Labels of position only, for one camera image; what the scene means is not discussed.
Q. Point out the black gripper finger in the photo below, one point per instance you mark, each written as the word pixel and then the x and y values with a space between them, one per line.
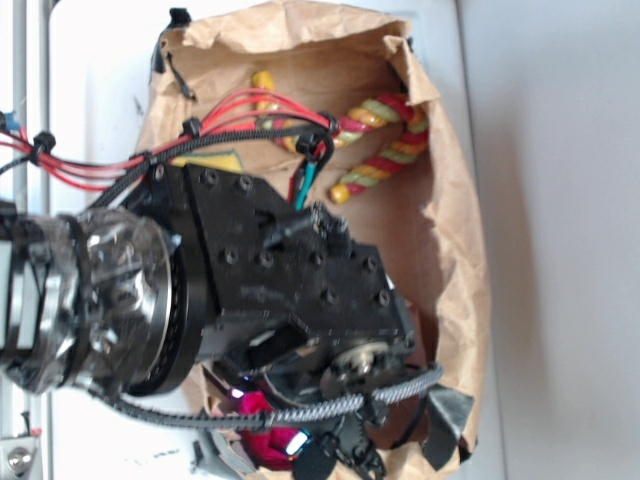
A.
pixel 316 458

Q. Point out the red yellow green rope toy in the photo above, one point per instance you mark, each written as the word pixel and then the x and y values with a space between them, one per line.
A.
pixel 370 115

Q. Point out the aluminium frame rail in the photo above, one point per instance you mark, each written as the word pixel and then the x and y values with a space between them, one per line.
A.
pixel 25 91

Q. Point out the yellow green sponge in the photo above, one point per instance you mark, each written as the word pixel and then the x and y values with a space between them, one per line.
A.
pixel 229 160

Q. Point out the silver corner bracket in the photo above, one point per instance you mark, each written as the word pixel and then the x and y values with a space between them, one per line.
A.
pixel 21 458

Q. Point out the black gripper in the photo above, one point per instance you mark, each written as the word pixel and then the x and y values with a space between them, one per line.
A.
pixel 268 296

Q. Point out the brown paper bag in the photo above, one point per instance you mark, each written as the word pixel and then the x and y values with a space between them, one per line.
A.
pixel 425 219

